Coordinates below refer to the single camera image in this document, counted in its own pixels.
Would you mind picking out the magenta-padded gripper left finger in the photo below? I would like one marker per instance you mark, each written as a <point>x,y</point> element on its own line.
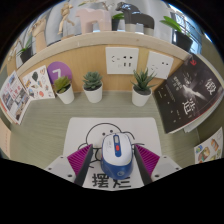
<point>60,165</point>

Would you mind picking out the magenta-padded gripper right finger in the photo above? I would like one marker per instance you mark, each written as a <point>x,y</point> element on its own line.
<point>165,166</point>

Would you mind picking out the white and blue computer mouse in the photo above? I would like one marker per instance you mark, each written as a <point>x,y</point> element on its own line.
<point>116,156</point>

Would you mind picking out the white mouse pad with cartoon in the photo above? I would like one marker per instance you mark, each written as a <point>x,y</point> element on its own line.
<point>80,130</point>

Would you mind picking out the colourful sticker sheet card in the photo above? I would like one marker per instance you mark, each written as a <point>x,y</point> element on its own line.
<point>208,150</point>

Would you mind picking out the small succulent in white pot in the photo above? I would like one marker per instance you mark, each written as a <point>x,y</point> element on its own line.
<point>93,95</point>
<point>66,95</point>
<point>140,97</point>

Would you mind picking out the black book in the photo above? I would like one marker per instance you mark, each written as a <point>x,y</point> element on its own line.
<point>190,93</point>

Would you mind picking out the red-spined photo magazine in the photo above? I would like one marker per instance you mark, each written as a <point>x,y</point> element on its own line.
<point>15,98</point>

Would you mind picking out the white sticker sheet card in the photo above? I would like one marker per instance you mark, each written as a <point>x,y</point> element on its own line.
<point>38,83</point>

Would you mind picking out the round purple number sign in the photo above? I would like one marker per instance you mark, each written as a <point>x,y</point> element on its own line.
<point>58,70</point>

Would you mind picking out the wooden desk back ledge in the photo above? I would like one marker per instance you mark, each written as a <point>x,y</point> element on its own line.
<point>83,56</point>

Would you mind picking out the green plant in black pot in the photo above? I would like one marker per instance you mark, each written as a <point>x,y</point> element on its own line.
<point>183,41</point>

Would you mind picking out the wooden hand model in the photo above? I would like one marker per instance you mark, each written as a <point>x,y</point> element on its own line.
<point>39,33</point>

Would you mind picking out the grey curtain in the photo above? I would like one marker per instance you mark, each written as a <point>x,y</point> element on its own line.
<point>53,26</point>

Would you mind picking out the wooden artist mannequin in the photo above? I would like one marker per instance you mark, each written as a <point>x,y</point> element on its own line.
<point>65,16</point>

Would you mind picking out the dark grey horse figure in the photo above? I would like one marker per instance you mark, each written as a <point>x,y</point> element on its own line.
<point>136,20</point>

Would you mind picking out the pink horse figure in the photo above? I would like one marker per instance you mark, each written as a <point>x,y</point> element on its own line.
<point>93,20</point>

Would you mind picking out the window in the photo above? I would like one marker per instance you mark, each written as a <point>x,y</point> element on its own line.
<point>180,13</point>

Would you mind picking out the white wall socket plate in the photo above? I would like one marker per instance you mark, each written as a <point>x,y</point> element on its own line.
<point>160,65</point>
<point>122,60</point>

